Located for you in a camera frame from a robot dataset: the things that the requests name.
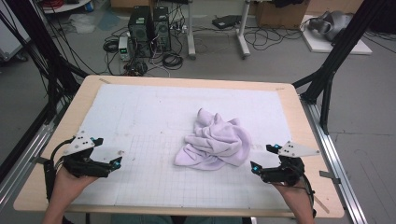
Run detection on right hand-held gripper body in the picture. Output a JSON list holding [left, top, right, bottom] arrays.
[[260, 140, 320, 187]]

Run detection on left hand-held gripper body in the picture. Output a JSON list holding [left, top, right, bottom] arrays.
[[62, 130, 111, 179]]

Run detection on lavender printed towel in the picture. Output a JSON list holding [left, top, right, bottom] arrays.
[[173, 107, 252, 172]]

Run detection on person's right hand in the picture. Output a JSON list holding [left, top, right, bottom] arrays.
[[272, 180, 313, 208]]

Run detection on person's left hand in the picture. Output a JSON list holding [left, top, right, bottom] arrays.
[[50, 166, 98, 207]]

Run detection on grey tape strip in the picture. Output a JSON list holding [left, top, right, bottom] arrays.
[[318, 170, 342, 185], [30, 156, 51, 166]]

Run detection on white grid mat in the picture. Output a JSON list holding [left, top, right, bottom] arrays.
[[73, 83, 293, 210]]

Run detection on thin wooden stick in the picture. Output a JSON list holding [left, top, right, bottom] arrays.
[[312, 194, 331, 215]]

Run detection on person's dark teal clothing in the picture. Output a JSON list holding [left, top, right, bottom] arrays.
[[110, 214, 244, 224]]

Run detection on white power supply unit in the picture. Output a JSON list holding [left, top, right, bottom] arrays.
[[118, 35, 132, 62]]

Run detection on white floor board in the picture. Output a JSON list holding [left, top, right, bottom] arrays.
[[300, 14, 374, 56]]

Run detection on clear plastic bag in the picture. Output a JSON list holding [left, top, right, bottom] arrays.
[[67, 13, 96, 35]]

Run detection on large black computer tower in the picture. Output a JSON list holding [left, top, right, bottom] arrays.
[[128, 5, 154, 59]]

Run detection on white stand leg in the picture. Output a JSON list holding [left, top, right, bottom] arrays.
[[186, 0, 197, 61], [235, 0, 252, 60]]

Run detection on teal floor sheet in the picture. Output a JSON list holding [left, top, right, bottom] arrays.
[[97, 10, 121, 32]]

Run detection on slim black computer tower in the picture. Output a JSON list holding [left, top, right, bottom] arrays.
[[152, 7, 172, 52]]

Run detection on brown cardboard box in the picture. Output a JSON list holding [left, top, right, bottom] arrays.
[[255, 0, 310, 30]]

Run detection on white cabinet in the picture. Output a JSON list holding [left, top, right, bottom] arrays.
[[0, 0, 33, 63]]

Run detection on flat black box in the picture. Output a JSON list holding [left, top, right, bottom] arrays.
[[211, 14, 243, 30]]

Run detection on white round table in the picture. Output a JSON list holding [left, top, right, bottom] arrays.
[[41, 0, 93, 15]]

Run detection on grey rounded device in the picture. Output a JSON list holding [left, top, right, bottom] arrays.
[[307, 10, 355, 42]]

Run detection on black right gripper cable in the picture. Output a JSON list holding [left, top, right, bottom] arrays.
[[298, 173, 318, 218]]

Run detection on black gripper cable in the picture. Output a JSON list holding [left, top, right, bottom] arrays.
[[298, 173, 318, 218], [49, 138, 77, 166]]

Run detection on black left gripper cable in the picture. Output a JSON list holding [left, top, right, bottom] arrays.
[[49, 138, 77, 166]]

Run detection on aluminium rail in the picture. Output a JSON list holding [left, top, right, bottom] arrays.
[[0, 101, 69, 213], [299, 95, 371, 224]]

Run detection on tangled cable bundle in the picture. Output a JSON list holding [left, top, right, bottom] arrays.
[[121, 59, 149, 77]]

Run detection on coiled black cable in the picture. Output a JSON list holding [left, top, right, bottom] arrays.
[[102, 38, 120, 54], [162, 52, 185, 71]]

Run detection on loose black floor cables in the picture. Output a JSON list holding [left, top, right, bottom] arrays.
[[243, 25, 305, 52]]

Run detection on black frame post with cables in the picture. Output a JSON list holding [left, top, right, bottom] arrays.
[[0, 0, 90, 125]]

